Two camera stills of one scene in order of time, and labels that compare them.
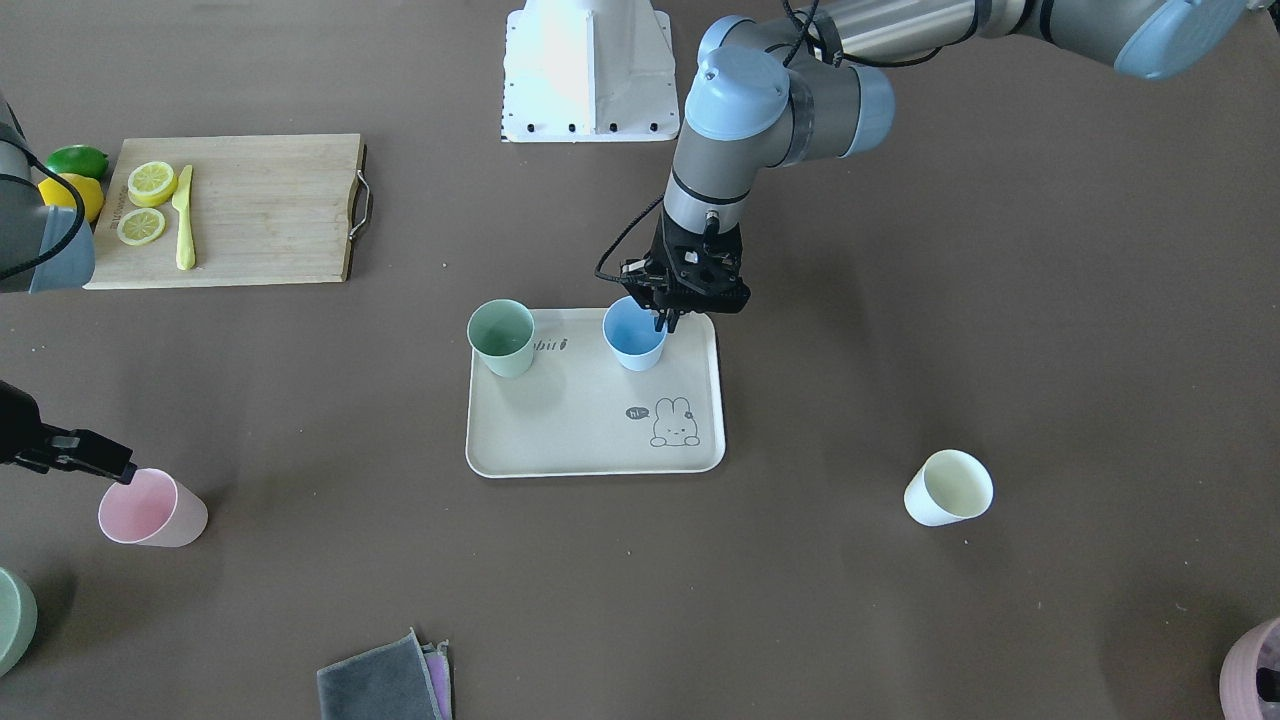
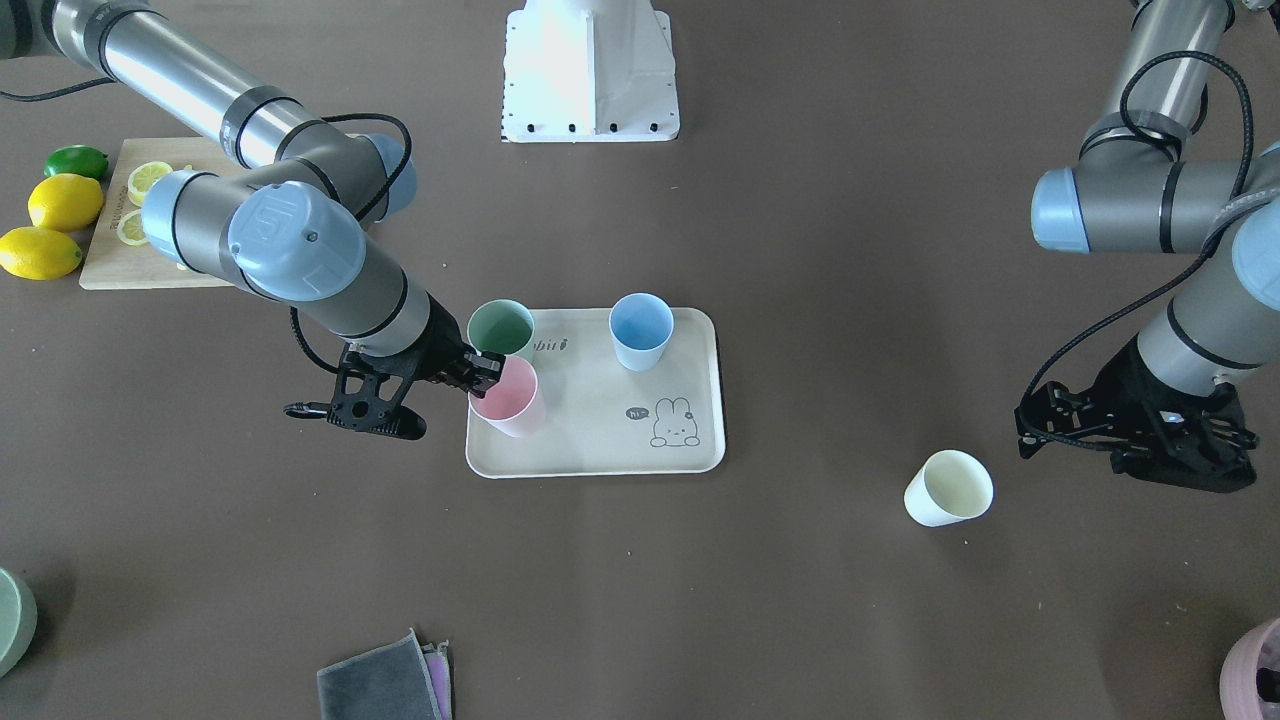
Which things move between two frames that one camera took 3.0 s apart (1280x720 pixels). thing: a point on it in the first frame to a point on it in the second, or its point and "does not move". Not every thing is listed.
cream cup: [950, 487] does not move
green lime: [80, 159] does not move
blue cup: [632, 334] does not move
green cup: [501, 333] does not move
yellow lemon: [89, 190] does not move
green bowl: [18, 620] does not move
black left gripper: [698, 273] to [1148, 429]
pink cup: [154, 510] to [513, 405]
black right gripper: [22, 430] to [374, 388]
